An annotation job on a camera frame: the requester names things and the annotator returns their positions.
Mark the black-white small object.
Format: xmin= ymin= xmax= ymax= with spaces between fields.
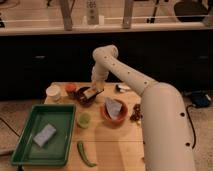
xmin=115 ymin=84 xmax=131 ymax=93

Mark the red tomato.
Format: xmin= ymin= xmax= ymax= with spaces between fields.
xmin=65 ymin=82 xmax=77 ymax=93

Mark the green chili pepper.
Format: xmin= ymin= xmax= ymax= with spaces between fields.
xmin=77 ymin=141 xmax=97 ymax=167

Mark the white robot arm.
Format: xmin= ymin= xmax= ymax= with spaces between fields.
xmin=91 ymin=45 xmax=196 ymax=171

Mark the black cable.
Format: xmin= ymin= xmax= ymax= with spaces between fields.
xmin=185 ymin=103 xmax=198 ymax=150

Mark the white remote-like post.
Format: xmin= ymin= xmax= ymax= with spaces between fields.
xmin=86 ymin=0 xmax=99 ymax=25

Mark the blue-white sponge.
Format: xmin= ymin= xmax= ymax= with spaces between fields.
xmin=33 ymin=124 xmax=56 ymax=147

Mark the blue-black device on floor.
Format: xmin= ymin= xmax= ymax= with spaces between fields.
xmin=190 ymin=92 xmax=211 ymax=108

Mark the white cup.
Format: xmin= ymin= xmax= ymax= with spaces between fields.
xmin=46 ymin=85 xmax=61 ymax=101

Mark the red grapes bunch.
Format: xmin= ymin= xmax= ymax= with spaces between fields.
xmin=130 ymin=104 xmax=142 ymax=122

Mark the orange bowl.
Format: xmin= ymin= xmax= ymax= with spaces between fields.
xmin=100 ymin=98 xmax=128 ymax=125

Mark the white cloth in bowl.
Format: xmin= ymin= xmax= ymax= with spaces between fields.
xmin=105 ymin=97 xmax=122 ymax=120

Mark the small green cup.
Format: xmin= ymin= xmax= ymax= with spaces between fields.
xmin=77 ymin=113 xmax=91 ymax=129

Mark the green plastic tray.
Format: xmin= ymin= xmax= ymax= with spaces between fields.
xmin=11 ymin=104 xmax=76 ymax=166

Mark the white eraser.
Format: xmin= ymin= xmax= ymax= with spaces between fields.
xmin=83 ymin=87 xmax=96 ymax=99

